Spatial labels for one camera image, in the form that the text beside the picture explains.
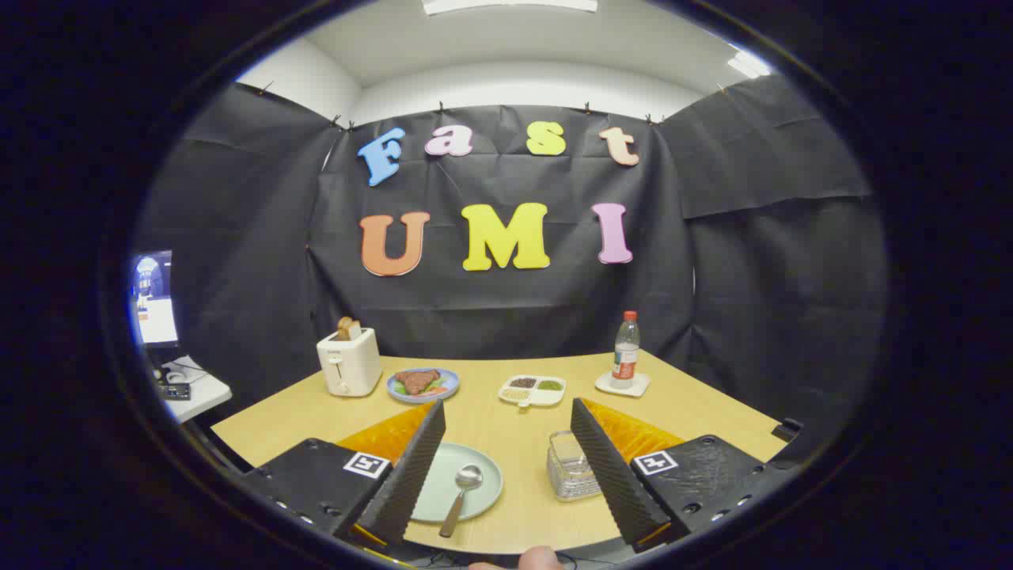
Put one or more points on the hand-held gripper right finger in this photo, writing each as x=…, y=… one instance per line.
x=613, y=483

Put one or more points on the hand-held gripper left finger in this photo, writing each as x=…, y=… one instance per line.
x=411, y=475

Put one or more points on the pale green plate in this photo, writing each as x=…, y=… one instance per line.
x=443, y=491

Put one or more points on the green lettuce leaves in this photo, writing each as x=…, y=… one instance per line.
x=401, y=389

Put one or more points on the orange carrot slices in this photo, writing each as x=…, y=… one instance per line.
x=436, y=391

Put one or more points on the brown steak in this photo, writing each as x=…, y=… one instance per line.
x=418, y=381

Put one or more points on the small blue plate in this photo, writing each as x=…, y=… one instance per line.
x=449, y=386

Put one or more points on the white square coaster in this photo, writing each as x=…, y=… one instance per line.
x=639, y=388

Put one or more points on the white divided dish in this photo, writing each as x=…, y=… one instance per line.
x=548, y=397

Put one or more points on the pile of green beans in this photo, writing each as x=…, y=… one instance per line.
x=550, y=385

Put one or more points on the cream white toaster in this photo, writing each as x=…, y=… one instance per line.
x=348, y=368

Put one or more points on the clear red-capped water bottle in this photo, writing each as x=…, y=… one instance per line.
x=625, y=356

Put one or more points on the pile of yellow beans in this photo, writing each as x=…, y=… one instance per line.
x=515, y=393

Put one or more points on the pile of dark beans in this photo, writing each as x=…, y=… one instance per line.
x=523, y=382

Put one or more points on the toasted bread slice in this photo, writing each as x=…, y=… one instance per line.
x=348, y=328

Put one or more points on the black table clamp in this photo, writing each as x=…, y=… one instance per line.
x=787, y=430

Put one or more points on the black backdrop cloth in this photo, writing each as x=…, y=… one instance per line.
x=506, y=309

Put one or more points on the white side desk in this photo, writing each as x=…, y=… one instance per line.
x=206, y=392

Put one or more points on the black keypad device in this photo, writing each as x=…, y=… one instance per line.
x=174, y=391

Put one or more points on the computer monitor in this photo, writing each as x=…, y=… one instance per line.
x=154, y=317

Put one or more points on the small ceiling light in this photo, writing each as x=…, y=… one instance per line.
x=748, y=65

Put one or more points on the long ceiling light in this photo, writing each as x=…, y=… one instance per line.
x=506, y=5

